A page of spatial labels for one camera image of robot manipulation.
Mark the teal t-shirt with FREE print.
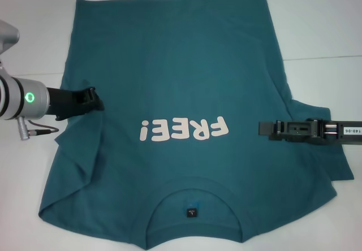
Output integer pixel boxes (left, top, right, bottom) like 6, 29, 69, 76
38, 0, 356, 243

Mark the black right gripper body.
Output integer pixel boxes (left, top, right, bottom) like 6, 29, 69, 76
316, 119, 362, 146

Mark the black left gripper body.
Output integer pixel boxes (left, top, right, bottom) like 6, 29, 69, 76
46, 87, 85, 122

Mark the left arm cable with plug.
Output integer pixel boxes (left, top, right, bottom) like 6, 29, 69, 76
16, 116, 62, 141

